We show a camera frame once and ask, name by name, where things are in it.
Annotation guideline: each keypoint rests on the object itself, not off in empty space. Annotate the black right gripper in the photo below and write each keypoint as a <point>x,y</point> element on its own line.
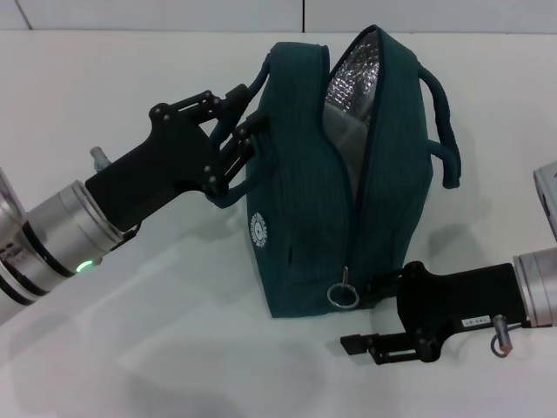
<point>457,296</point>

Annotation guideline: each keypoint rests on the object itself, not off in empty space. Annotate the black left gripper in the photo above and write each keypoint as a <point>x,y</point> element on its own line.
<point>169,161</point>

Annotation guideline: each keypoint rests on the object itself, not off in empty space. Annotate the dark teal fabric lunch bag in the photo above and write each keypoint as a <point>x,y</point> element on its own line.
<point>304,196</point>

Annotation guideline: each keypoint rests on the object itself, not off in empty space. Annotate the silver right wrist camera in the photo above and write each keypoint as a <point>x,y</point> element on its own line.
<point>548,200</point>

